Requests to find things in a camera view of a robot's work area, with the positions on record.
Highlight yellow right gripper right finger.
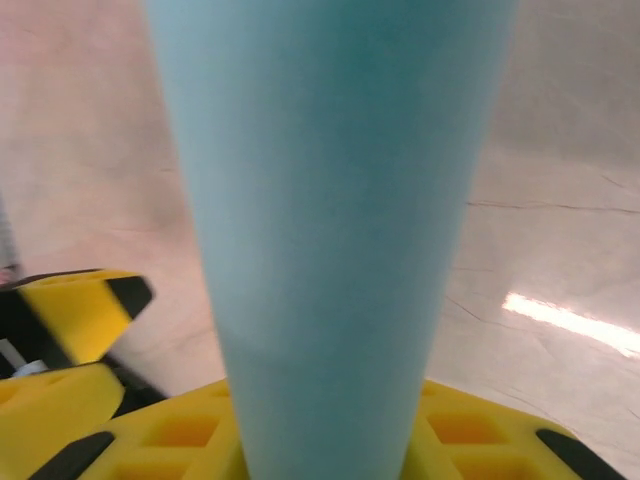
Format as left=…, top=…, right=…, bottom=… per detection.
left=403, top=378, right=629, bottom=480

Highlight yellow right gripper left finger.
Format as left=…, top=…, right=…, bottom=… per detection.
left=27, top=378, right=251, bottom=480

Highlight teal cloth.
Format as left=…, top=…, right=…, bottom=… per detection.
left=142, top=0, right=516, bottom=480

